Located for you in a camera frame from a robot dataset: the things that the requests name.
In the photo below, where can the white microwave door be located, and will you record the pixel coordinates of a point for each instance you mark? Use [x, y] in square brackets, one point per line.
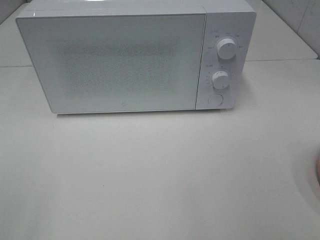
[116, 63]

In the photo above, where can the white microwave oven body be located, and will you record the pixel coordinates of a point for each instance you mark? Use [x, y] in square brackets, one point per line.
[223, 19]

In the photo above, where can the upper white power knob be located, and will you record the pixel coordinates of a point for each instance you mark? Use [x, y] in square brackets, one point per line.
[226, 48]

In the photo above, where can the white timer knob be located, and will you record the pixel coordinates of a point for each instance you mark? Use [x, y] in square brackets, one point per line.
[220, 80]

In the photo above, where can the pink plate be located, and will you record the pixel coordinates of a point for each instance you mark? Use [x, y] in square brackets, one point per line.
[317, 169]

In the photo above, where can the round white door button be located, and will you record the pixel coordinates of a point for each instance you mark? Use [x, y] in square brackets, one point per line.
[216, 100]

